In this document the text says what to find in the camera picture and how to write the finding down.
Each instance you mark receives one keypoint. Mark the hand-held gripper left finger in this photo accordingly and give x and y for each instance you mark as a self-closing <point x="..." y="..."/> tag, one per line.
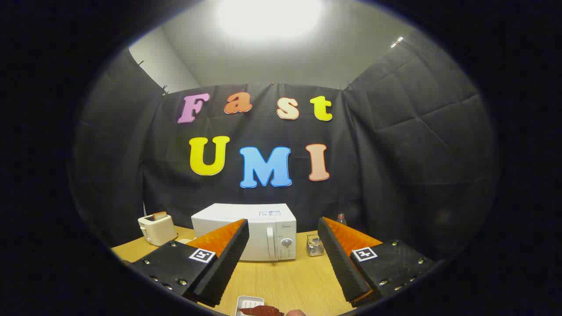
<point x="219" y="272"/>

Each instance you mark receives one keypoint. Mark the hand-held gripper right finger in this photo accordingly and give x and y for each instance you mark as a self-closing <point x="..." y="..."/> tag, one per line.
<point x="344" y="272"/>

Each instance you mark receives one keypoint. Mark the red meat piece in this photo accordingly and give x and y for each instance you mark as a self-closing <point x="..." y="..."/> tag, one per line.
<point x="263" y="311"/>

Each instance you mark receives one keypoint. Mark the white toaster oven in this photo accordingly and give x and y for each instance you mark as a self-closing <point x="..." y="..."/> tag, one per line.
<point x="268" y="219"/>

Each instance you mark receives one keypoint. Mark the cream toaster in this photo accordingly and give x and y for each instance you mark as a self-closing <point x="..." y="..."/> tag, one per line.
<point x="156" y="232"/>

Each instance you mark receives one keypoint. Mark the white ridged tray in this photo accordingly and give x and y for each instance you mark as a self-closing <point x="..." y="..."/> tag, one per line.
<point x="248" y="301"/>

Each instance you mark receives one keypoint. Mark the white divided dish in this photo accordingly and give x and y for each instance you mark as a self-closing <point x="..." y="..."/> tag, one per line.
<point x="185" y="241"/>

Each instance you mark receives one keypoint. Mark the clear plastic water bottle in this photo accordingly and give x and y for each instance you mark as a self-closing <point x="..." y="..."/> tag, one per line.
<point x="341" y="219"/>

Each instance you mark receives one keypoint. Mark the bread slice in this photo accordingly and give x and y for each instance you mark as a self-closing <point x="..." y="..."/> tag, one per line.
<point x="159" y="215"/>

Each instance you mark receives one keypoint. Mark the black backdrop cloth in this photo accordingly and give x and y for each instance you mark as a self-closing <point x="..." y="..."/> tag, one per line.
<point x="395" y="153"/>

